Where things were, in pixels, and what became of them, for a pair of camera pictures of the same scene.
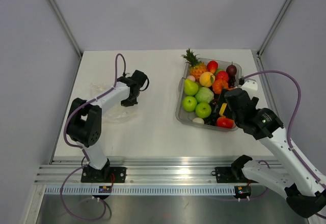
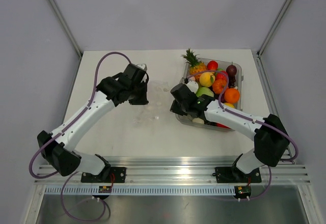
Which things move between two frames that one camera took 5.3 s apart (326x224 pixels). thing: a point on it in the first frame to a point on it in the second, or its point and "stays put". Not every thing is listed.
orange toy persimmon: (218, 85) stays put
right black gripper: (254, 100) to (174, 108)
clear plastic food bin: (199, 91) stays put
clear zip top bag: (122, 114) to (148, 113)
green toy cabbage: (204, 94) stays put
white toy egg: (198, 120) stays put
